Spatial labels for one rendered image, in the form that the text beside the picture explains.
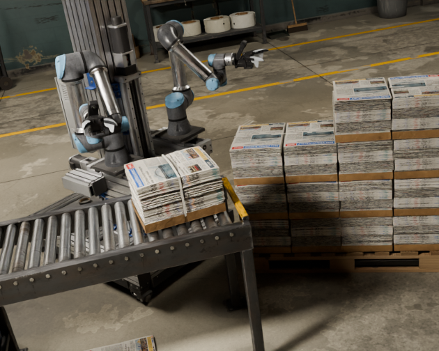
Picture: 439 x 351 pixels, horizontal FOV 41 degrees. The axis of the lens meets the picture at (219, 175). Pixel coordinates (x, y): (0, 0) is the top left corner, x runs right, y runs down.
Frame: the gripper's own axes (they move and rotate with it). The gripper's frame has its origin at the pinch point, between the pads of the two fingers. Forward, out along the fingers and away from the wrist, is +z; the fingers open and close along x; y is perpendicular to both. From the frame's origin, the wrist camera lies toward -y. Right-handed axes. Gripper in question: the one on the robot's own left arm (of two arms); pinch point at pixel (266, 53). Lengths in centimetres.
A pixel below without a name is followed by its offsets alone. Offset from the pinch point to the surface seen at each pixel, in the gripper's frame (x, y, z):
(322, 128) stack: 21, 38, 32
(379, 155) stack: 41, 44, 64
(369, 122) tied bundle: 40, 25, 59
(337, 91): 25, 14, 42
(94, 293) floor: 90, 113, -104
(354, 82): 10, 16, 50
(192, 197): 119, 16, -12
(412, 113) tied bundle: 37, 21, 80
